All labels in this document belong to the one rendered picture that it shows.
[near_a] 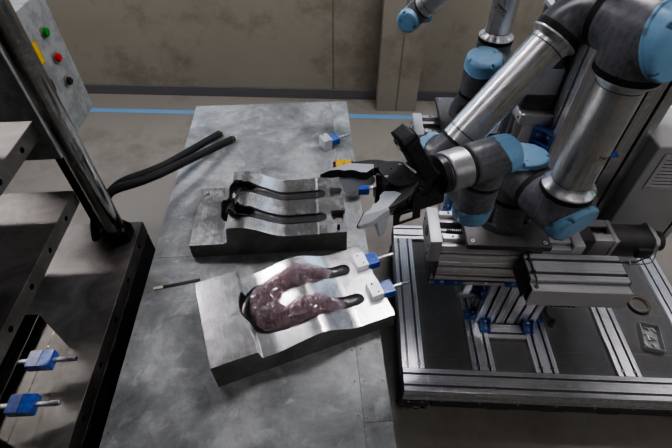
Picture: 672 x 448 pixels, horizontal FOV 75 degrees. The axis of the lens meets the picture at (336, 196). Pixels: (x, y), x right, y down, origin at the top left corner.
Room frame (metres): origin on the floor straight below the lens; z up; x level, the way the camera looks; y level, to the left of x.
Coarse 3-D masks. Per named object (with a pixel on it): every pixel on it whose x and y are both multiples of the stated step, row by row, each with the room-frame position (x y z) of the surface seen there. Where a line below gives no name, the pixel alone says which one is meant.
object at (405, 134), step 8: (400, 128) 0.56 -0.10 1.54; (408, 128) 0.56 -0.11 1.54; (400, 136) 0.54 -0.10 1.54; (408, 136) 0.54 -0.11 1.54; (416, 136) 0.54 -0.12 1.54; (400, 144) 0.54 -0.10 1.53; (408, 144) 0.53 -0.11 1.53; (416, 144) 0.53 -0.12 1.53; (408, 152) 0.53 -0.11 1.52; (416, 152) 0.53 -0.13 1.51; (424, 152) 0.54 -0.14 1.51; (408, 160) 0.56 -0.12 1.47; (416, 160) 0.53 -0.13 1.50; (424, 160) 0.54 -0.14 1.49; (416, 168) 0.54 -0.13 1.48; (424, 168) 0.54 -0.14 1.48; (432, 168) 0.54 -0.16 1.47; (424, 176) 0.54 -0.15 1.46; (432, 176) 0.54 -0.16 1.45
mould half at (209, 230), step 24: (216, 192) 1.11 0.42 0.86; (240, 192) 1.04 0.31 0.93; (216, 216) 1.00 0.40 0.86; (240, 216) 0.93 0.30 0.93; (192, 240) 0.89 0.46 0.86; (216, 240) 0.89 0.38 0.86; (240, 240) 0.88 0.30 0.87; (264, 240) 0.89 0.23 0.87; (288, 240) 0.89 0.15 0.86; (312, 240) 0.90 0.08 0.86; (336, 240) 0.90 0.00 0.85
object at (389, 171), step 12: (432, 156) 0.58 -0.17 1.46; (384, 168) 0.55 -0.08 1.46; (396, 168) 0.55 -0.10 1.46; (408, 168) 0.55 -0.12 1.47; (444, 168) 0.55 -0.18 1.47; (384, 180) 0.53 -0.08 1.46; (396, 180) 0.52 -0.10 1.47; (408, 180) 0.52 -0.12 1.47; (420, 180) 0.52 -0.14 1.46; (432, 180) 0.55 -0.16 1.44; (444, 180) 0.54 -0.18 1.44; (420, 192) 0.51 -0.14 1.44; (432, 192) 0.54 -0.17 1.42; (444, 192) 0.54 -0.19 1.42; (408, 204) 0.52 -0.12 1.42; (420, 204) 0.51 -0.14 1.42; (432, 204) 0.54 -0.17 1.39; (396, 216) 0.49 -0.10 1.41
